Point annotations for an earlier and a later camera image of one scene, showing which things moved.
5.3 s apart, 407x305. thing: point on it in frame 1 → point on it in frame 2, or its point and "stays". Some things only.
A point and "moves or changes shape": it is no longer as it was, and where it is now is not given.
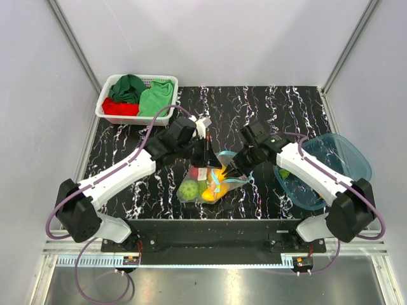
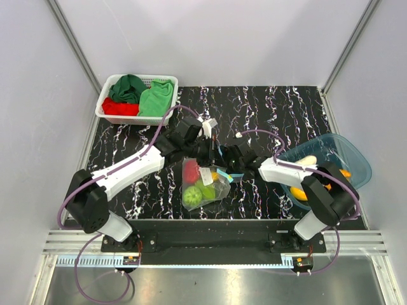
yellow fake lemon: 219,173 → 298,193
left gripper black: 206,159 stays
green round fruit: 284,173 moves or changes shape
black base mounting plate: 214,241 stays
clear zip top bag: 210,185 moves or changes shape
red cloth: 110,108 stays
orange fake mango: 215,192 → 344,173
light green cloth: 159,95 stays
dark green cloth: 127,89 stays
